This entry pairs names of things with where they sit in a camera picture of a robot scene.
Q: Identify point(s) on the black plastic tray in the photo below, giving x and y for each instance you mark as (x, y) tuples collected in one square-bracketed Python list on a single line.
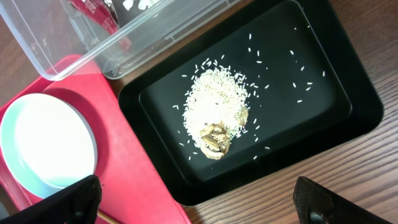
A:
[(153, 106)]

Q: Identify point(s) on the white tissue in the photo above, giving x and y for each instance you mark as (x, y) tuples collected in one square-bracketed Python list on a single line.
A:
[(140, 4)]

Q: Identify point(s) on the rice food scraps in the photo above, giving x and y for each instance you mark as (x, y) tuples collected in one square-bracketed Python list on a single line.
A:
[(214, 105)]

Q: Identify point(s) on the red plastic serving tray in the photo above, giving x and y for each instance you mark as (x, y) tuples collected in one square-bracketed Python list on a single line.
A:
[(132, 190)]

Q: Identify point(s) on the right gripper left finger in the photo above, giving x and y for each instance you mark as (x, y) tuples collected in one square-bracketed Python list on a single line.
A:
[(76, 204)]

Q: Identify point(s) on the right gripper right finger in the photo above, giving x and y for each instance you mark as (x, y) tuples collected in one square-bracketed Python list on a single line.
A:
[(316, 204)]

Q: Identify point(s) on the red snack wrapper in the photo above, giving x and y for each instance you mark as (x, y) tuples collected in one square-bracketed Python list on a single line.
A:
[(102, 12)]

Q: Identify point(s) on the light blue dinner plate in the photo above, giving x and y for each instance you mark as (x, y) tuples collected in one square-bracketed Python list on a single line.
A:
[(47, 144)]

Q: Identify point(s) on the wooden chopstick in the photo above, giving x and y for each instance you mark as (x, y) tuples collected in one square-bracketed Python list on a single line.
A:
[(106, 218)]

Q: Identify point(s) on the clear plastic waste bin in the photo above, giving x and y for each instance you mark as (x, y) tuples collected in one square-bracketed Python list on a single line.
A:
[(59, 40)]

